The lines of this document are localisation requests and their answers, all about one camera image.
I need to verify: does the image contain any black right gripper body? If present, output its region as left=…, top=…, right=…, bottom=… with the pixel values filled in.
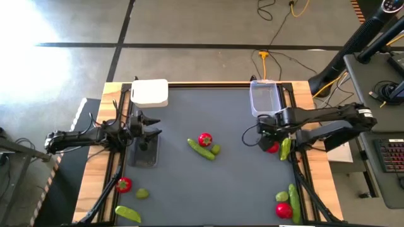
left=256, top=113, right=285, bottom=153

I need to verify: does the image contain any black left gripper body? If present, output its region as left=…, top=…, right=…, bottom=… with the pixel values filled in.
left=128, top=110, right=149, bottom=143

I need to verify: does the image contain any red tomato with green calyx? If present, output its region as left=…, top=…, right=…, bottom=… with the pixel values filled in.
left=266, top=141, right=281, bottom=154
left=116, top=177, right=133, bottom=194
left=275, top=202, right=294, bottom=220
left=198, top=132, right=213, bottom=148

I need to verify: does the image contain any green cucumber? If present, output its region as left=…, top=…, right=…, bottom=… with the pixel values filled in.
left=279, top=137, right=292, bottom=161
left=187, top=137, right=217, bottom=161
left=114, top=205, right=143, bottom=224
left=287, top=183, right=302, bottom=224

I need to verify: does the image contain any clear plastic bin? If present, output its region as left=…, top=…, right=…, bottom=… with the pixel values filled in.
left=249, top=79, right=284, bottom=118
left=128, top=125, right=161, bottom=168

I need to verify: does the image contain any white plastic bin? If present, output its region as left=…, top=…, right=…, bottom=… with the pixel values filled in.
left=130, top=78, right=169, bottom=108

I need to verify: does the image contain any grey table mat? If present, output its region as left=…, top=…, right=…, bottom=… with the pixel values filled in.
left=115, top=86, right=299, bottom=226

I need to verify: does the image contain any white box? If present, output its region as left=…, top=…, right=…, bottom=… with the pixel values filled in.
left=326, top=141, right=354, bottom=163

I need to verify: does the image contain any black cabinet with striped edge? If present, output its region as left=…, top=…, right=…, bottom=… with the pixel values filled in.
left=30, top=97, right=102, bottom=227

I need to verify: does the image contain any grey desk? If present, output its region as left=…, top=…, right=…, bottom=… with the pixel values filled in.
left=343, top=52, right=404, bottom=209

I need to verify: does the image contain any black perforated tower fan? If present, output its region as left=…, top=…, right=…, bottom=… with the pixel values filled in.
left=308, top=0, right=404, bottom=98

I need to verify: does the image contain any grey metal stand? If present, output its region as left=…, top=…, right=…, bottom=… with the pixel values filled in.
left=0, top=125, right=51, bottom=218

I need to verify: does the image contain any black keyboard with red backlight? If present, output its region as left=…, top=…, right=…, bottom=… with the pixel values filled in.
left=374, top=137, right=404, bottom=173

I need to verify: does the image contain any black round pole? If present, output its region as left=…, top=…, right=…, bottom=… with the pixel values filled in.
left=357, top=17, right=404, bottom=64

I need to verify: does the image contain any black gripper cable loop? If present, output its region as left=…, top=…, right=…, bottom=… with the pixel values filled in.
left=241, top=123, right=263, bottom=148

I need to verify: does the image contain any black aluminium frame rail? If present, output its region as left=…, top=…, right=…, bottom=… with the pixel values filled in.
left=107, top=82, right=133, bottom=225
left=121, top=81, right=294, bottom=89
left=282, top=82, right=309, bottom=225

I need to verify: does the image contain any yellow extension cord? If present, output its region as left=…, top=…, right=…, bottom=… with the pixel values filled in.
left=258, top=50, right=270, bottom=80

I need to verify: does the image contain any black diagonal frame brace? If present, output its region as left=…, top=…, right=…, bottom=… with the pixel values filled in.
left=290, top=154, right=340, bottom=224
left=74, top=163, right=124, bottom=225

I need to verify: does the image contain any long black floor cable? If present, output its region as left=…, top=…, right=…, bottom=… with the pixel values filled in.
left=251, top=6, right=318, bottom=81

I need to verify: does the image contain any black looped floor cable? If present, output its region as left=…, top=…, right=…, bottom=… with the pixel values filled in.
left=256, top=0, right=277, bottom=22

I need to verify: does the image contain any yellow floor cable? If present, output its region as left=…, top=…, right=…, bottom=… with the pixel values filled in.
left=288, top=0, right=312, bottom=18

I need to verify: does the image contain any coiled black cable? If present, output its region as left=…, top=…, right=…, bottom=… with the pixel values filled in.
left=369, top=80, right=403, bottom=107

